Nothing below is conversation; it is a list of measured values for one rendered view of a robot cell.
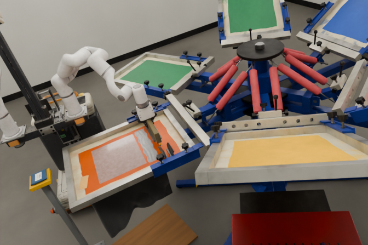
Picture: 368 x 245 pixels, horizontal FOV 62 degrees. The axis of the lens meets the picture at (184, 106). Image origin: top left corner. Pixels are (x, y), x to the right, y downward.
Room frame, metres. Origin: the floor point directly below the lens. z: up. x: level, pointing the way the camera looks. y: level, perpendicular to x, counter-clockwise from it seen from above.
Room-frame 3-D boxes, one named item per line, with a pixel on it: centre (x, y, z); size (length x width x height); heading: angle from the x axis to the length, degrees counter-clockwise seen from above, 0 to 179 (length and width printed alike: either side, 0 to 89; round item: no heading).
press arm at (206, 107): (1.69, -0.11, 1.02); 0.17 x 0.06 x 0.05; 106
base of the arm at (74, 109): (1.90, 0.76, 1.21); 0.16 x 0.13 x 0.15; 10
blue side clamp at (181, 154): (1.33, 0.12, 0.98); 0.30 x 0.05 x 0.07; 106
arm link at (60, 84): (1.90, 0.76, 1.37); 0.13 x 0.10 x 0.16; 150
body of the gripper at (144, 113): (1.59, 0.24, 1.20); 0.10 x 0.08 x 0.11; 106
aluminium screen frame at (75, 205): (1.54, 0.43, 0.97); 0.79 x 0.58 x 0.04; 106
